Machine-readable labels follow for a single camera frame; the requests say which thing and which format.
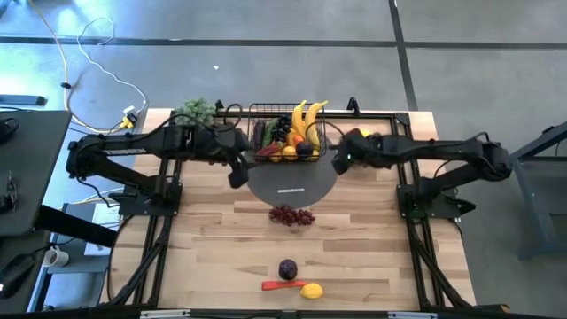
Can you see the black support beam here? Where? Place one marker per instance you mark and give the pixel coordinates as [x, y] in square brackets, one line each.
[75, 226]

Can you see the black clip tool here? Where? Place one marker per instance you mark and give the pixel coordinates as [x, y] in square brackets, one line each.
[5, 201]

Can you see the white mug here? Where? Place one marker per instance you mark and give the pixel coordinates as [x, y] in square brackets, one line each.
[56, 257]

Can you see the dark purple cabbage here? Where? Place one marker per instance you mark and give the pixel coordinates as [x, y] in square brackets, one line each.
[288, 269]

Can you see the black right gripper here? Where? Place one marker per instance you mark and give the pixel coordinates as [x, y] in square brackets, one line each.
[370, 153]

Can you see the black grape bunch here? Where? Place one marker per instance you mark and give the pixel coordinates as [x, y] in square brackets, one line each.
[282, 126]

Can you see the black computer mouse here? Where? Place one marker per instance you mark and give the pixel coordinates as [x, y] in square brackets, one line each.
[15, 274]

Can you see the dark red grape bunch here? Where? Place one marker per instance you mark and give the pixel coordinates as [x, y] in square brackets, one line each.
[290, 215]

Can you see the black flat bar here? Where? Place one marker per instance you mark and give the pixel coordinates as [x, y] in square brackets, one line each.
[22, 99]

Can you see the white yellow power plug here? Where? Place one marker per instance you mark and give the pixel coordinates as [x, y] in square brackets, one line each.
[128, 120]

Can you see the blue grey metal table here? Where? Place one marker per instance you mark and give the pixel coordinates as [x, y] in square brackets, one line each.
[525, 186]

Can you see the grey round mat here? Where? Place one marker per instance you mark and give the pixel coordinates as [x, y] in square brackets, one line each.
[292, 177]

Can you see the white label strip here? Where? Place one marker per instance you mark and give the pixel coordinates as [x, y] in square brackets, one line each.
[291, 190]

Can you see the white paper sheet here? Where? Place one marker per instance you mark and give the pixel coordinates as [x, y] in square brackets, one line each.
[104, 219]

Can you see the green potted plant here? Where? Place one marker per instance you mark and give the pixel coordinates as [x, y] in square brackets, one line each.
[195, 108]

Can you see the dark grey desk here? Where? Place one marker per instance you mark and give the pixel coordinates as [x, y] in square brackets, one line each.
[31, 177]

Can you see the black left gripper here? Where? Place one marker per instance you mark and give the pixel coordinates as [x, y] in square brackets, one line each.
[221, 146]

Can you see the black frame bracket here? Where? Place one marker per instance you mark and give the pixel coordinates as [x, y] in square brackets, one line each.
[353, 107]
[218, 105]

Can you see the pink grape bunch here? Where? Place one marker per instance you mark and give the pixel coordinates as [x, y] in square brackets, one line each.
[353, 131]

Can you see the yellow banana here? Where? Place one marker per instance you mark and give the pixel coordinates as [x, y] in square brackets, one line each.
[313, 128]
[300, 117]

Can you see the purple eggplant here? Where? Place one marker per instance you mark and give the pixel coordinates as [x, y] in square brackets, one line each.
[259, 133]

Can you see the dark red chili pepper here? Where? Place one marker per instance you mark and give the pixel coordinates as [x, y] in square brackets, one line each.
[268, 150]

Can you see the long bright red pepper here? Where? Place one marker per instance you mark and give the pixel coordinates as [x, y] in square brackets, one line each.
[277, 285]

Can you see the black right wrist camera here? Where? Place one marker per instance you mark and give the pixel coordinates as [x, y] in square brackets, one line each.
[350, 153]

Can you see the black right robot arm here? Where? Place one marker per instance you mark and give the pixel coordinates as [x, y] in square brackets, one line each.
[443, 148]

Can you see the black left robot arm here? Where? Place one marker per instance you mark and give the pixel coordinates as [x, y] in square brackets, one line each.
[133, 148]

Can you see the silver metal bracket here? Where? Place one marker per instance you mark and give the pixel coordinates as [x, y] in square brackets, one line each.
[164, 314]
[412, 315]

